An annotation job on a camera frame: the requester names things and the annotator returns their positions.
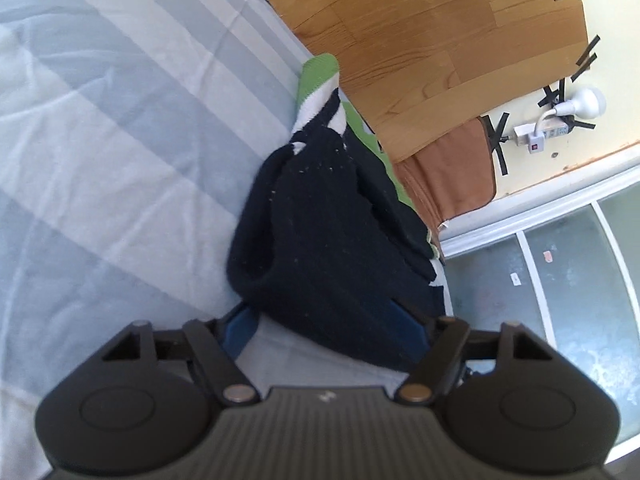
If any black tape cross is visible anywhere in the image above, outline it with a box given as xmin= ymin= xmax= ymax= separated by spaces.
xmin=480 ymin=112 xmax=510 ymax=176

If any grey glass window door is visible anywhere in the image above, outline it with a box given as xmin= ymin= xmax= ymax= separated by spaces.
xmin=446 ymin=186 xmax=639 ymax=441

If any green navy white knit sweater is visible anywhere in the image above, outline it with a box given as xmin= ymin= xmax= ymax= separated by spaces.
xmin=228 ymin=53 xmax=445 ymax=372

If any wooden headboard panel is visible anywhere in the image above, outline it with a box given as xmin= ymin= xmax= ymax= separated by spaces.
xmin=268 ymin=0 xmax=587 ymax=162

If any brown leather cushion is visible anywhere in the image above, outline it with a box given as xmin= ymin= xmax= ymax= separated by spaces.
xmin=394 ymin=118 xmax=497 ymax=245

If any white wall plug adapter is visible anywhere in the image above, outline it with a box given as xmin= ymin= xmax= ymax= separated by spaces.
xmin=513 ymin=87 xmax=606 ymax=154

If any blue striped bed sheet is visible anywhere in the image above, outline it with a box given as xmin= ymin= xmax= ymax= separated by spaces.
xmin=0 ymin=0 xmax=457 ymax=480

